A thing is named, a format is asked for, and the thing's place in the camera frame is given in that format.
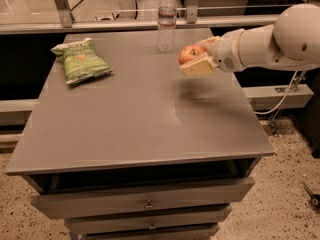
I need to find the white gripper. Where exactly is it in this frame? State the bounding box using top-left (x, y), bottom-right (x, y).
top-left (179, 29), bottom-right (245, 76)

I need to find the red apple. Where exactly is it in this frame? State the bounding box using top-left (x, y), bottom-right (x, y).
top-left (178, 44), bottom-right (205, 65)

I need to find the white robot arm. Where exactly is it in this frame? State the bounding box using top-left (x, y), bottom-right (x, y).
top-left (179, 4), bottom-right (320, 76)

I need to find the clear plastic water bottle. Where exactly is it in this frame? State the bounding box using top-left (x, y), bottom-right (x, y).
top-left (157, 0), bottom-right (177, 53)

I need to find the grey drawer cabinet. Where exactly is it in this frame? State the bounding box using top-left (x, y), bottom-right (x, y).
top-left (4, 28), bottom-right (276, 240)

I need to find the green chip bag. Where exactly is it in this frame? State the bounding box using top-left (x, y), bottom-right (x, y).
top-left (51, 38), bottom-right (113, 85)

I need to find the middle grey drawer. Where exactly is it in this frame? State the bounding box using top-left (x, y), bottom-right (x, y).
top-left (65, 204), bottom-right (232, 234)

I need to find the grey drawer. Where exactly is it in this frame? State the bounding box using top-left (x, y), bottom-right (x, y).
top-left (65, 204), bottom-right (232, 234)
top-left (84, 223), bottom-right (219, 240)
top-left (31, 177), bottom-right (254, 219)

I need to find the top grey drawer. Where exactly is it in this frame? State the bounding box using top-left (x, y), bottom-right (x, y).
top-left (31, 177), bottom-right (254, 219)

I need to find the bottom grey drawer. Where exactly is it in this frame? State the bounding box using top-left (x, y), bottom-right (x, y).
top-left (84, 223), bottom-right (219, 240)

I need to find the black tool on floor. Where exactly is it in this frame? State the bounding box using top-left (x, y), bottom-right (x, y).
top-left (303, 183), bottom-right (320, 209)

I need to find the white cable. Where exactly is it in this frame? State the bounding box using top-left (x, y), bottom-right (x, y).
top-left (253, 70), bottom-right (299, 116)

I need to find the metal railing frame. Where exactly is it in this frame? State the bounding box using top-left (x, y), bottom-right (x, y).
top-left (0, 0), bottom-right (320, 36)

